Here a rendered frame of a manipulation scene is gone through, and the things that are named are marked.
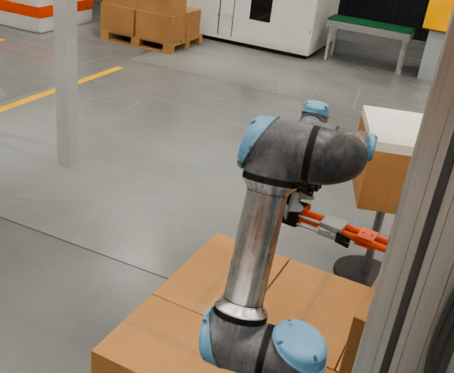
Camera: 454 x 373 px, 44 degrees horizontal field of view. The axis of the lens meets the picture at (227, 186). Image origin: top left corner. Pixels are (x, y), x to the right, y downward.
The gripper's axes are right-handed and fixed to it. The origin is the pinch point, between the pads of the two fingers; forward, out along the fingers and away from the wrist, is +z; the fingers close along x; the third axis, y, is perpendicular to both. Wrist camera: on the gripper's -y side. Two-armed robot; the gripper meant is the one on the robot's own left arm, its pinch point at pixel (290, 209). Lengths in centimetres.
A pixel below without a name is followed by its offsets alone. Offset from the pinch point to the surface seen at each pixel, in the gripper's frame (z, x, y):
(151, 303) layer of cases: 66, 5, -53
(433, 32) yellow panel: 62, 714, -86
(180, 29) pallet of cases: 98, 548, -404
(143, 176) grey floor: 124, 183, -191
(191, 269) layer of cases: 67, 35, -53
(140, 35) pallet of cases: 111, 514, -450
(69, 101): 68, 158, -245
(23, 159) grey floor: 124, 142, -281
